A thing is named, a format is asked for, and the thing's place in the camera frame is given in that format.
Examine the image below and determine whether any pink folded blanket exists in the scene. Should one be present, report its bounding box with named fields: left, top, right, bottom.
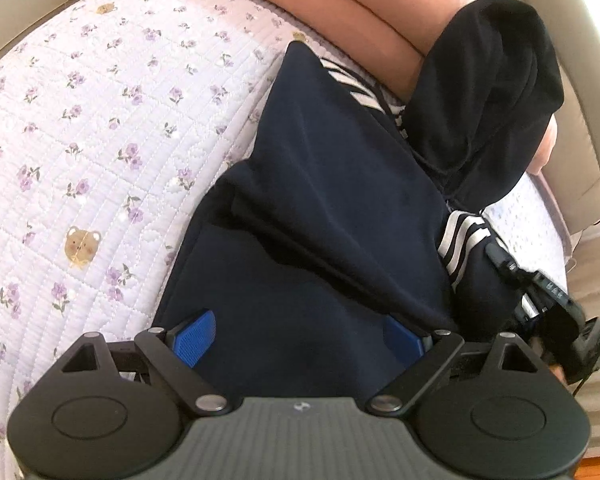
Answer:
left=209, top=0, right=558, bottom=177

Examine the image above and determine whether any floral quilted bedspread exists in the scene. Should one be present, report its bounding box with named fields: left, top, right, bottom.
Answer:
left=0, top=0, right=569, bottom=480

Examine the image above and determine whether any beige padded headboard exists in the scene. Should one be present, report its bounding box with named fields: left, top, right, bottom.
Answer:
left=497, top=0, right=600, bottom=233

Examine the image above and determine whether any navy garment with white stripes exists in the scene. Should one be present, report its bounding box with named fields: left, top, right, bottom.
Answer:
left=152, top=40, right=522, bottom=401

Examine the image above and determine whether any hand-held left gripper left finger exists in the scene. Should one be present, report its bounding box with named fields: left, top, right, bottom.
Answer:
left=60, top=309, right=229, bottom=415

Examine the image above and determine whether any black garment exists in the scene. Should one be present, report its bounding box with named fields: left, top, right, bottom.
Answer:
left=404, top=0, right=566, bottom=212

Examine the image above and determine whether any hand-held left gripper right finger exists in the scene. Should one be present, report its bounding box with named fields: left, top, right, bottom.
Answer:
left=369, top=314, right=539, bottom=415

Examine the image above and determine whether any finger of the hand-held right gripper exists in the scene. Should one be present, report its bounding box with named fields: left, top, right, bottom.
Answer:
left=484, top=241, right=521, bottom=281

